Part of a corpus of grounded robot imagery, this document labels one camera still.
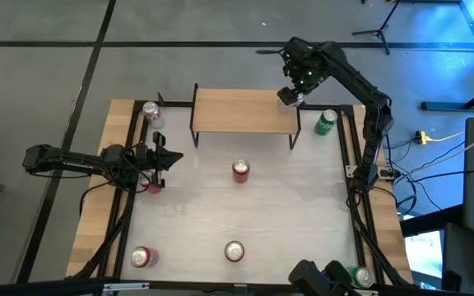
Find red Coke can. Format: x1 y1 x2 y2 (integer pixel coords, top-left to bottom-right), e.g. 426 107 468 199
137 169 165 195

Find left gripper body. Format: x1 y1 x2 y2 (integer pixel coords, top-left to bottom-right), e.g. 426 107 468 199
136 131 168 192

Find lit monitor screen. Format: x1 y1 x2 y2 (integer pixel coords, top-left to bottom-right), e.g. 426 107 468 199
403 229 444 284

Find white tabletop sheet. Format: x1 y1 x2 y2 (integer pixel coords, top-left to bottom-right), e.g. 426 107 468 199
119 105 361 285

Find silver soda can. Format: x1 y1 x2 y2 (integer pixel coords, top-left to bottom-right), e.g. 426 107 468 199
142 100 166 130

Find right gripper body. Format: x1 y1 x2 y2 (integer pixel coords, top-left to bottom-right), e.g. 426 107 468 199
281 37 328 94

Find black bulky object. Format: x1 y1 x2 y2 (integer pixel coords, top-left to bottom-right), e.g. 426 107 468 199
288 258 351 296

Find yellow cable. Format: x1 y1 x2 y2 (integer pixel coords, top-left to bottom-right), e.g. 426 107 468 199
425 131 467 143

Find green Sprite can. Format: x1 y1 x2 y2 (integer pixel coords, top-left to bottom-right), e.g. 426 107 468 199
314 109 339 136
346 266 374 289

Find black tripod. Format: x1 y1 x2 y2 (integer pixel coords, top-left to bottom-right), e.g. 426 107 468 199
351 0 402 55

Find black aluminium table frame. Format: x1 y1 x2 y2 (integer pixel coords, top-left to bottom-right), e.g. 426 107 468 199
96 99 411 289

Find red soda can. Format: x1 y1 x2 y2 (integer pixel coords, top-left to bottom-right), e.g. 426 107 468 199
224 240 246 263
130 245 160 269

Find red Fanta can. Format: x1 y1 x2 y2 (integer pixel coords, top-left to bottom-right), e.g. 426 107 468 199
231 159 251 184

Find wooden shelf with black frame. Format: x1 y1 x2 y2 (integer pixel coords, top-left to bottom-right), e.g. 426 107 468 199
190 83 303 150

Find black cable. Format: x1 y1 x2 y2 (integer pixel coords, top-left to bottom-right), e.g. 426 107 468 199
79 180 113 217
403 169 474 184

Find silver mounting plate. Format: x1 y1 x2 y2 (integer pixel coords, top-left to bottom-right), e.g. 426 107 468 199
103 282 151 294

